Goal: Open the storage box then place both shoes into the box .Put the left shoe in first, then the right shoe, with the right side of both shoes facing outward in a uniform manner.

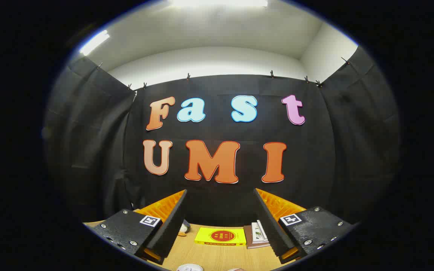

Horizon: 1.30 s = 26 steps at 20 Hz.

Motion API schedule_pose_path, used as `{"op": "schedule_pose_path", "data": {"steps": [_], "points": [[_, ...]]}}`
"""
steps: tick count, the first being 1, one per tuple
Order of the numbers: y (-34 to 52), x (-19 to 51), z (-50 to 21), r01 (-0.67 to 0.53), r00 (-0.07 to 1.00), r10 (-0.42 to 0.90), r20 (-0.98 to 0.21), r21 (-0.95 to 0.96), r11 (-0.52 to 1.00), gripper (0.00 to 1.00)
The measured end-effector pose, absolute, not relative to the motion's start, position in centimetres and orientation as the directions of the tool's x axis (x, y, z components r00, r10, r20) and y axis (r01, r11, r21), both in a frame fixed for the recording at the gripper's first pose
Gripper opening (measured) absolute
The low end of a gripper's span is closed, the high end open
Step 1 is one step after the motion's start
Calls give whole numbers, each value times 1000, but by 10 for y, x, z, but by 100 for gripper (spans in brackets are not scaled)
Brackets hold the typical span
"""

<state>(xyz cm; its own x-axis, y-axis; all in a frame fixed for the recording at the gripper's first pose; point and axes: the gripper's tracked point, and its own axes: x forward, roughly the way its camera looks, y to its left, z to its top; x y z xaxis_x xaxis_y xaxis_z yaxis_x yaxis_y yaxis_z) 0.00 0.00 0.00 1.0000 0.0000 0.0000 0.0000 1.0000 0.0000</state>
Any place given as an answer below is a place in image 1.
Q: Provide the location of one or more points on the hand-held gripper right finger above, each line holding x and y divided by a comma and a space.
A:
268, 226

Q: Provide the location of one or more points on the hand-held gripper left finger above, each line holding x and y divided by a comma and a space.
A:
173, 226

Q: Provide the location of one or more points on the brown cover book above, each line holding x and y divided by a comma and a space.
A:
248, 236

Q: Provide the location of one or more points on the white illustrated book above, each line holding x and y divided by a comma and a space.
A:
256, 233
263, 229

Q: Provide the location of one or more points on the penguin plush toy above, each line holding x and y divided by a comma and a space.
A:
185, 226

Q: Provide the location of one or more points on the yellow book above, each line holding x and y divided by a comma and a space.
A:
202, 237

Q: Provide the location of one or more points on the ceiling light strip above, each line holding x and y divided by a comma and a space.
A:
94, 42
217, 3

